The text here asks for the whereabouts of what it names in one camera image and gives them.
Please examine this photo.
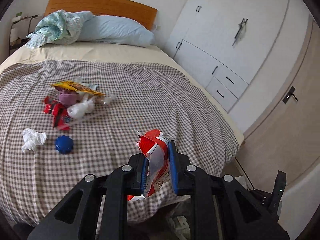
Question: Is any small white plastic bag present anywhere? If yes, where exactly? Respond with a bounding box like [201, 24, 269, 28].
[67, 94, 97, 120]

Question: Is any yellow snack bag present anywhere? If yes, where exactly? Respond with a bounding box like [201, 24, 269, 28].
[50, 81, 105, 96]

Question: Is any wooden headboard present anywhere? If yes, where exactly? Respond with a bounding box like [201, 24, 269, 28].
[44, 0, 157, 31]

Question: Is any clear plastic bottle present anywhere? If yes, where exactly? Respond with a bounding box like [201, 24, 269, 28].
[95, 95, 116, 106]

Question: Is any blue bottle cap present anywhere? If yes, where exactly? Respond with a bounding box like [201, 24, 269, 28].
[55, 135, 74, 154]

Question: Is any white crumpled tissue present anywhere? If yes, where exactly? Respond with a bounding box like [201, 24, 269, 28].
[21, 128, 47, 153]

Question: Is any white wardrobe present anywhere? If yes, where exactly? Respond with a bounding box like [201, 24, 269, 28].
[164, 0, 289, 111]

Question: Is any wooden door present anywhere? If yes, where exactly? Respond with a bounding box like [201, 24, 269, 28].
[236, 22, 319, 192]

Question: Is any red crumpled wrapper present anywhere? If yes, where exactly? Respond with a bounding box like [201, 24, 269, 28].
[43, 96, 71, 131]

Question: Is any red white snack bag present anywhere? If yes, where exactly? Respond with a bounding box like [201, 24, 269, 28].
[127, 129, 170, 201]

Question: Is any black side table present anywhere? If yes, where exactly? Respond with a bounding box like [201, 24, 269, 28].
[8, 14, 40, 56]

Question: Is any beige bed sheet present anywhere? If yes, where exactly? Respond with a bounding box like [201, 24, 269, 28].
[1, 42, 245, 145]

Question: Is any green floral blanket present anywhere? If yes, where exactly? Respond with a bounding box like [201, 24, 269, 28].
[25, 10, 94, 49]

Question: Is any checkered bed cover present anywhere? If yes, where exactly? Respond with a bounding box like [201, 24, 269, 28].
[1, 61, 240, 225]

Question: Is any light blue pillow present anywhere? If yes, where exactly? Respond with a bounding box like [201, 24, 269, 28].
[78, 15, 155, 47]

